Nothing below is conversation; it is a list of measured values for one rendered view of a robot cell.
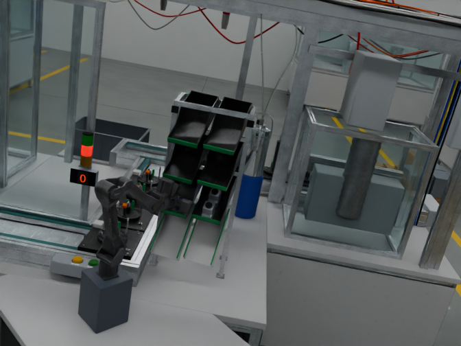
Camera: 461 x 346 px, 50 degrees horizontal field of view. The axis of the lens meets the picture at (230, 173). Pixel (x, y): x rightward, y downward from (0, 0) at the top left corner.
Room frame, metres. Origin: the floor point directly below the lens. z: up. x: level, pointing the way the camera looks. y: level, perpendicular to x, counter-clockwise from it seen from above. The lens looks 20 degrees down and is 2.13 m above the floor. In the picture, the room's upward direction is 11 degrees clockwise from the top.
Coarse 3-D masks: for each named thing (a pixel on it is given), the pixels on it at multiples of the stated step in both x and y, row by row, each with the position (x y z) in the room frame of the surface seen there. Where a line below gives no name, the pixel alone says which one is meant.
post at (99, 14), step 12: (96, 12) 2.15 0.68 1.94; (96, 24) 2.15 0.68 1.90; (96, 36) 2.15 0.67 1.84; (96, 48) 2.15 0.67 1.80; (96, 60) 2.15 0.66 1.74; (96, 72) 2.15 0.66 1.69; (96, 84) 2.15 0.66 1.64; (96, 96) 2.16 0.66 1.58; (96, 108) 2.17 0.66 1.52; (84, 192) 2.15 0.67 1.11; (84, 204) 2.15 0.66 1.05; (84, 216) 2.15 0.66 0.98
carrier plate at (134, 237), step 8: (88, 232) 2.03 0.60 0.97; (96, 232) 2.04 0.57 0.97; (128, 232) 2.10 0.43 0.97; (136, 232) 2.11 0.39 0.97; (88, 240) 1.96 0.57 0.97; (96, 240) 1.97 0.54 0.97; (128, 240) 2.02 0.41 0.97; (136, 240) 2.04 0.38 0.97; (80, 248) 1.89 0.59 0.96; (88, 248) 1.89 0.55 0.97; (96, 248) 1.90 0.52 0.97; (128, 248) 1.96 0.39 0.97; (136, 248) 1.98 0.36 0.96; (128, 256) 1.89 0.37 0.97
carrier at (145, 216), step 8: (128, 200) 2.30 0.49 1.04; (120, 208) 2.28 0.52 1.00; (128, 208) 2.25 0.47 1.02; (136, 208) 2.37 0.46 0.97; (120, 216) 2.21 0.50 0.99; (128, 216) 2.22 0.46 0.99; (136, 216) 2.24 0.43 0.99; (144, 216) 2.29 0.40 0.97; (152, 216) 2.33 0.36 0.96; (128, 224) 2.17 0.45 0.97; (136, 224) 2.19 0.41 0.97; (144, 224) 2.21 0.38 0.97; (144, 232) 2.15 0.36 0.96
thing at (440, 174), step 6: (438, 168) 6.41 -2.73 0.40; (438, 174) 6.11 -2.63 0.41; (444, 174) 6.16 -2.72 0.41; (432, 180) 5.95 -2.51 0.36; (438, 180) 5.95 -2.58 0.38; (444, 180) 5.95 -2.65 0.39; (432, 186) 5.96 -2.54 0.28; (438, 186) 5.95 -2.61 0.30; (444, 186) 5.95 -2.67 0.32; (432, 192) 5.95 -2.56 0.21; (438, 192) 5.95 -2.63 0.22; (438, 198) 5.94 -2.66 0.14
